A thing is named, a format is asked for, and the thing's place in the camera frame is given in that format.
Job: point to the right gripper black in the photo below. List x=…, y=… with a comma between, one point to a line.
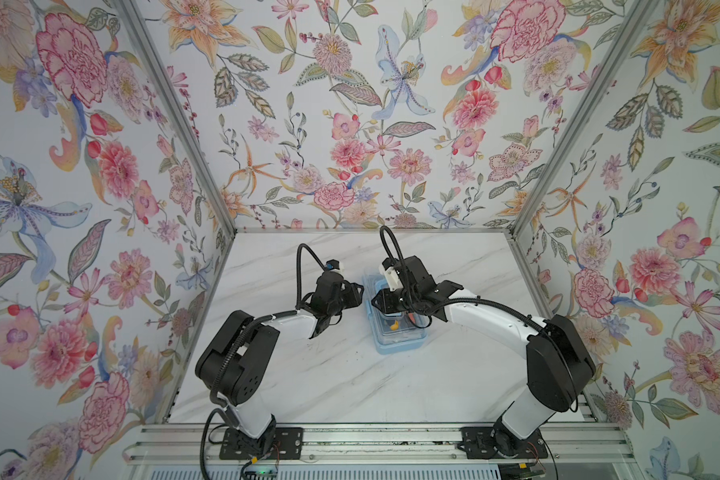
x=384, y=297

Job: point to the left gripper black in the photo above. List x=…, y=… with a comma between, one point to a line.
x=353, y=297

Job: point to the blue transparent plastic toolbox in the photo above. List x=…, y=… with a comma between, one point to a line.
x=391, y=333

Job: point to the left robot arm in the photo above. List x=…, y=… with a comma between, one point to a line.
x=234, y=363

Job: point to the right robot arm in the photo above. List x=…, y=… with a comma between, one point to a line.
x=558, y=364

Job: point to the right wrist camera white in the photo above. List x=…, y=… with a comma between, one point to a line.
x=388, y=270

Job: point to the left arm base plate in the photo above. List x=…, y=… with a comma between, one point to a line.
x=280, y=443

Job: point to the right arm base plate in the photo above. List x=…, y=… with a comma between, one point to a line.
x=487, y=443

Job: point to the aluminium mounting rail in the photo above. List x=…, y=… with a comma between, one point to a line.
x=398, y=443

